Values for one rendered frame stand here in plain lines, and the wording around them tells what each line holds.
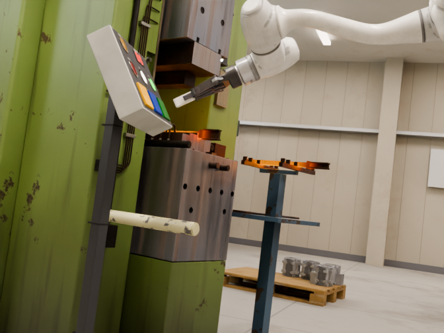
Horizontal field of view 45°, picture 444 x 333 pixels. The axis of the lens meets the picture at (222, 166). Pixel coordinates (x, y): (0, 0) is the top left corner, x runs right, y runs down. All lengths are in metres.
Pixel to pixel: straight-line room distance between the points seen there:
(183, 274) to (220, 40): 1.02
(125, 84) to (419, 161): 8.86
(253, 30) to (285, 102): 9.04
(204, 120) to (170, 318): 0.95
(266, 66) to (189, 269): 0.90
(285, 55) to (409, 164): 8.51
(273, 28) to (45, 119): 1.06
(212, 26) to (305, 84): 8.37
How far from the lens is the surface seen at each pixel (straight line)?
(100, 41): 1.66
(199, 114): 2.58
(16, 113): 2.35
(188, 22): 2.23
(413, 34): 1.75
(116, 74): 1.61
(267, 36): 1.66
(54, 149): 2.20
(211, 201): 2.25
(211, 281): 2.33
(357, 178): 10.19
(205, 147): 2.29
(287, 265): 5.11
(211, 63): 2.33
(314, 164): 2.49
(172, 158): 2.13
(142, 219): 1.89
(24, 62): 2.38
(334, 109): 10.45
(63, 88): 2.23
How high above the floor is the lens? 0.71
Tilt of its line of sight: 4 degrees up
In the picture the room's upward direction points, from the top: 7 degrees clockwise
